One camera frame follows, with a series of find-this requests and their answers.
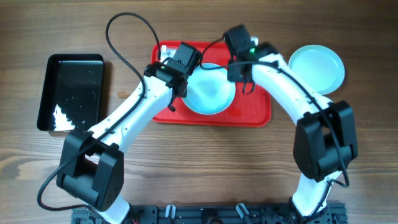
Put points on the red serving tray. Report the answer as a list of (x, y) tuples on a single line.
[(252, 110)]

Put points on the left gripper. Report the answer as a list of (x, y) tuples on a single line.
[(184, 94)]

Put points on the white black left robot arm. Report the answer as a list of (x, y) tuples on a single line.
[(92, 162)]

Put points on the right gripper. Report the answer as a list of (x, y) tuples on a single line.
[(231, 72)]

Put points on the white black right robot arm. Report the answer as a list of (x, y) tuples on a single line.
[(325, 137)]

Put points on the light blue plate back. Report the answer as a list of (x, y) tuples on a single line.
[(316, 68)]

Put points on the black water tray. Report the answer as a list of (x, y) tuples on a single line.
[(71, 95)]

